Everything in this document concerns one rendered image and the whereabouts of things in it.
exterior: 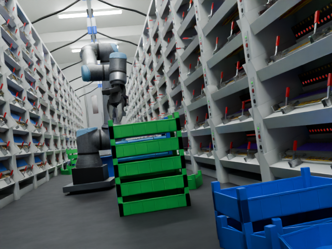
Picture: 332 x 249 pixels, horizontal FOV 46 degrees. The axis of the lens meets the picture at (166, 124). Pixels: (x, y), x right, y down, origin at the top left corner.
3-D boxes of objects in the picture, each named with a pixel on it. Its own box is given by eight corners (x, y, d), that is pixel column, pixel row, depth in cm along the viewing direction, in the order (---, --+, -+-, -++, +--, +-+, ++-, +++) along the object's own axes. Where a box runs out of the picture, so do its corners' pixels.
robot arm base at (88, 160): (72, 168, 268) (71, 153, 268) (79, 165, 287) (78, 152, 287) (100, 166, 267) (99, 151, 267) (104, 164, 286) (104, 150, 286)
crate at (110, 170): (90, 182, 342) (93, 182, 335) (87, 158, 342) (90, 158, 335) (122, 176, 356) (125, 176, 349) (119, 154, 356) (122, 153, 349)
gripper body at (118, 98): (129, 107, 205) (129, 85, 208) (120, 102, 197) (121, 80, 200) (116, 109, 208) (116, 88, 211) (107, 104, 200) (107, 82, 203)
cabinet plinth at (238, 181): (283, 199, 154) (281, 186, 154) (181, 167, 371) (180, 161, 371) (320, 192, 157) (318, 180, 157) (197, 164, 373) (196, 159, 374)
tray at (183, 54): (201, 40, 235) (194, 26, 235) (182, 62, 295) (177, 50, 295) (230, 27, 238) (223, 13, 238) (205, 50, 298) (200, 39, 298)
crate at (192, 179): (144, 193, 221) (142, 179, 221) (154, 187, 241) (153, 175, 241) (196, 188, 213) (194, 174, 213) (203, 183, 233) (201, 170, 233)
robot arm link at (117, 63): (126, 58, 216) (127, 50, 206) (126, 79, 212) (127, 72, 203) (108, 57, 214) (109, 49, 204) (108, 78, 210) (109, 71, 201)
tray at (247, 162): (264, 174, 163) (249, 145, 163) (222, 166, 223) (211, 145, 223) (305, 152, 166) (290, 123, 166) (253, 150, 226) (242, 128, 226)
